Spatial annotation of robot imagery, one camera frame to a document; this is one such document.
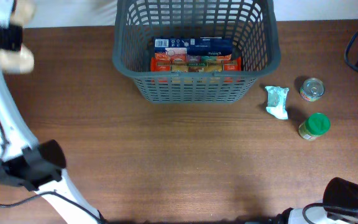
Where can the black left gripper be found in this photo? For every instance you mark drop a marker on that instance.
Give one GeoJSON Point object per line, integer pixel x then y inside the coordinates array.
{"type": "Point", "coordinates": [15, 38]}

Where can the beige food pouch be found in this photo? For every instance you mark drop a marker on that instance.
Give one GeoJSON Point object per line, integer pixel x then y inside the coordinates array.
{"type": "Point", "coordinates": [22, 61]}

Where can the San Remo spaghetti packet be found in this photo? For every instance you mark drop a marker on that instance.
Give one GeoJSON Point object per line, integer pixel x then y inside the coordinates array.
{"type": "Point", "coordinates": [201, 66]}

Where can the dark blue cardboard box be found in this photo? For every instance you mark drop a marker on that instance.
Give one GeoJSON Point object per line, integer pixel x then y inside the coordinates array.
{"type": "Point", "coordinates": [181, 49]}

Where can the light green packet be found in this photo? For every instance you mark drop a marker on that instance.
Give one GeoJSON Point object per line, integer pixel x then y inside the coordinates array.
{"type": "Point", "coordinates": [276, 101]}

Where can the small tin can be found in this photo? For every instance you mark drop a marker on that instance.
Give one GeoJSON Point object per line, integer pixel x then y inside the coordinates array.
{"type": "Point", "coordinates": [312, 89]}

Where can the green lid glass jar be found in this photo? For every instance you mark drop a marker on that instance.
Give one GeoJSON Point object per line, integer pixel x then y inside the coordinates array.
{"type": "Point", "coordinates": [315, 126]}

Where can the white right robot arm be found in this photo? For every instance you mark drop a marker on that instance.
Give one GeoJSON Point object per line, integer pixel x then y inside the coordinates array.
{"type": "Point", "coordinates": [339, 205]}

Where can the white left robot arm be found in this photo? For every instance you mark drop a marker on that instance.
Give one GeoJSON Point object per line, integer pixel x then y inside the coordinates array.
{"type": "Point", "coordinates": [40, 168]}

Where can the grey plastic mesh basket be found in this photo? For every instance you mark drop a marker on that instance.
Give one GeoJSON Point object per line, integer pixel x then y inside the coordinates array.
{"type": "Point", "coordinates": [250, 25]}

